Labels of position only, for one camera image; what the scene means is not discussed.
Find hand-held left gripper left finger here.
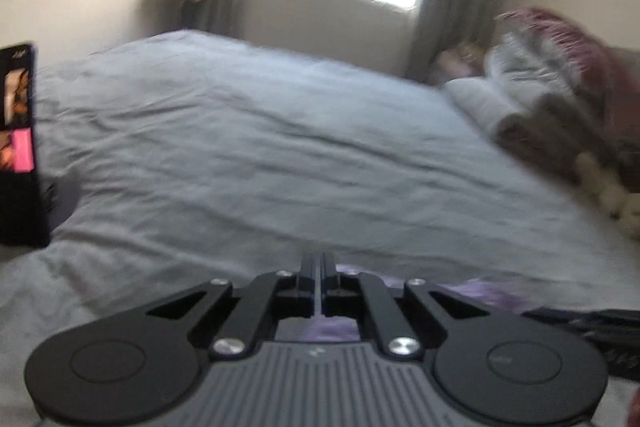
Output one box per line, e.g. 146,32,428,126
145,252,321,360

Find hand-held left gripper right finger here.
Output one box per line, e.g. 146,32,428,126
320,252,498,360

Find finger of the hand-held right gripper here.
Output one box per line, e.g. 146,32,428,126
519,307,601,344

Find purple pants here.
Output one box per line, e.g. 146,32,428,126
300,262,548,344

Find white plush toy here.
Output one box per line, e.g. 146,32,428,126
574,152,640,240

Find grey bed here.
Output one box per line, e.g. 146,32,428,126
0,29,640,427

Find folded pale grey quilt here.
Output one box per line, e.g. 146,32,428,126
444,77,588,180

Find pink pillow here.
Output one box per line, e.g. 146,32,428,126
434,41,487,84

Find pink blanket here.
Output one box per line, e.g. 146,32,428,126
497,6,640,135

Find smartphone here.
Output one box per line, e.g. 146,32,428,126
0,42,52,249

